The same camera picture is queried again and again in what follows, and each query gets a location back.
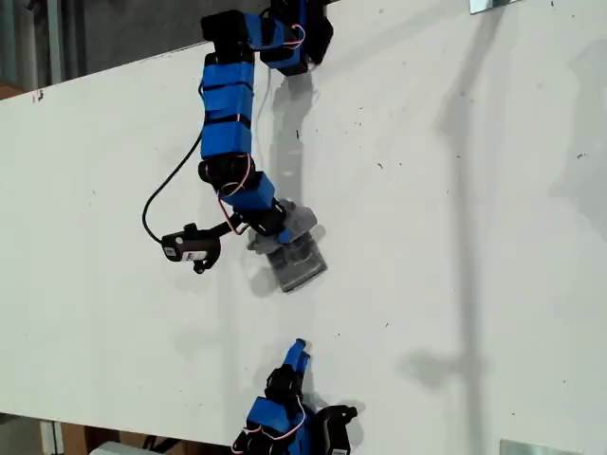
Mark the white box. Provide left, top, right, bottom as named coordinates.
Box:
left=89, top=440, right=143, bottom=455

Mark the silver black camera box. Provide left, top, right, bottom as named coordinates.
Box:
left=324, top=416, right=353, bottom=455
left=160, top=223, right=223, bottom=275

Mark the grey metal beam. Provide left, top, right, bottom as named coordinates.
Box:
left=45, top=0, right=65, bottom=89

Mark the black camera stalk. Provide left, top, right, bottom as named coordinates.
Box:
left=208, top=215, right=243, bottom=238
left=315, top=404, right=359, bottom=423

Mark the white table leg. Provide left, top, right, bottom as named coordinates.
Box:
left=40, top=419, right=65, bottom=455

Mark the black camera cable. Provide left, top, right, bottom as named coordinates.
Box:
left=141, top=132, right=205, bottom=246

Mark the grey striped square towel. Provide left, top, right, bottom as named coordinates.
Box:
left=245, top=197, right=330, bottom=294

